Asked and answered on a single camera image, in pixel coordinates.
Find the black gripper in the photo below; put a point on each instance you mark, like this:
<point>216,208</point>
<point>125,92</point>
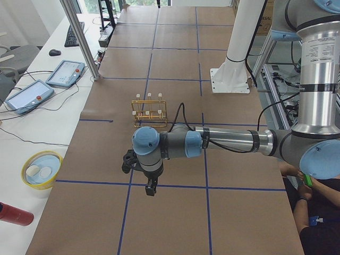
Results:
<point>152,176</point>

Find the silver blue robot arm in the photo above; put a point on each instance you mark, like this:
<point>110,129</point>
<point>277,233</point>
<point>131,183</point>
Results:
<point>312,144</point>

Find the yellow bowl with blue lid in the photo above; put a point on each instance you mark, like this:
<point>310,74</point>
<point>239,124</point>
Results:
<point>40,170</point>

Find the far blue teach pendant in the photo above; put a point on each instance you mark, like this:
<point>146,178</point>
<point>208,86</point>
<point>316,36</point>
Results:
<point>66,74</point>

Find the blue teach pendant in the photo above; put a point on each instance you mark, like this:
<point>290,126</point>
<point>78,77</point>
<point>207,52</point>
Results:
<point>66,74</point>
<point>30,97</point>

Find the red cylindrical bottle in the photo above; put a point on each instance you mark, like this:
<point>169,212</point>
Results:
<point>15,215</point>

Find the near blue teach pendant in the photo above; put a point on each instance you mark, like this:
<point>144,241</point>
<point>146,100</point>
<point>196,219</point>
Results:
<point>30,97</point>

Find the seated person in black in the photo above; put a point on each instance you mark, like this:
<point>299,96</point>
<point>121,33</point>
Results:
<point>315,211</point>

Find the black computer mouse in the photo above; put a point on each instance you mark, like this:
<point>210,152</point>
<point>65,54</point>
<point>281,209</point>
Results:
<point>54,52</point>

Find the black keyboard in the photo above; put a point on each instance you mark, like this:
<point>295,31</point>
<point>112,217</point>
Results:
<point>71,39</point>

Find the grey office chair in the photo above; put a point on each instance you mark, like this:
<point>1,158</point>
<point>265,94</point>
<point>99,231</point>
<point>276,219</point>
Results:
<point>15,64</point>

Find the gold wire cup holder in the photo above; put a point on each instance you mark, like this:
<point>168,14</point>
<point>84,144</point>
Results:
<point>152,112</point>

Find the aluminium frame post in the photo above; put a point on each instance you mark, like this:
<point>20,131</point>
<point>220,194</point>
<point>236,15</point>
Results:
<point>74,22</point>

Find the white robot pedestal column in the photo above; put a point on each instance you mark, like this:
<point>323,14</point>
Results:
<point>231,77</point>

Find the green handled tool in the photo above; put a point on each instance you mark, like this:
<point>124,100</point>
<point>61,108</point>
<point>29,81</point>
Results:
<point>307,180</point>

